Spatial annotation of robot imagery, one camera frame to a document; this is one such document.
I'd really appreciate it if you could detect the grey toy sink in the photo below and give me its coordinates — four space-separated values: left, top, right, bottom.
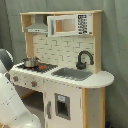
52 68 92 81

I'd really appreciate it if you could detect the black stovetop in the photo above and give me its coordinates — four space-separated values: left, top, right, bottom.
19 63 56 73

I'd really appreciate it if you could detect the silver toy pot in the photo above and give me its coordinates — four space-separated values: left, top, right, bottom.
23 57 39 67

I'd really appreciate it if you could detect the wooden toy kitchen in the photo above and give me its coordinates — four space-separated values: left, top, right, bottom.
10 10 114 128

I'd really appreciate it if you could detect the black toy faucet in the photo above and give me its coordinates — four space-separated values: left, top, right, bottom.
76 50 94 70

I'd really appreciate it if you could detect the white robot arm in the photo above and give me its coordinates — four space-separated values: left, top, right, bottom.
0 49 42 128

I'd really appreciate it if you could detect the grey range hood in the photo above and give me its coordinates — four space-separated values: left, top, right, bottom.
25 15 48 33

